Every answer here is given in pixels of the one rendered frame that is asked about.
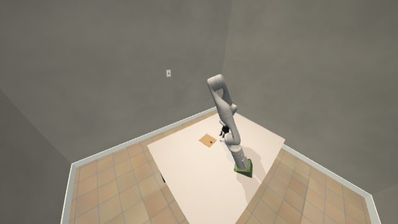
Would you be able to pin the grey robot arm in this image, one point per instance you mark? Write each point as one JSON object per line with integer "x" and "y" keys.
{"x": 226, "y": 110}

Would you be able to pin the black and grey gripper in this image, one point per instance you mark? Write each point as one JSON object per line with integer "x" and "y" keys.
{"x": 225, "y": 129}

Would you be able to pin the tan flat mat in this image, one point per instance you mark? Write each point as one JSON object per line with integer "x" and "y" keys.
{"x": 206, "y": 140}

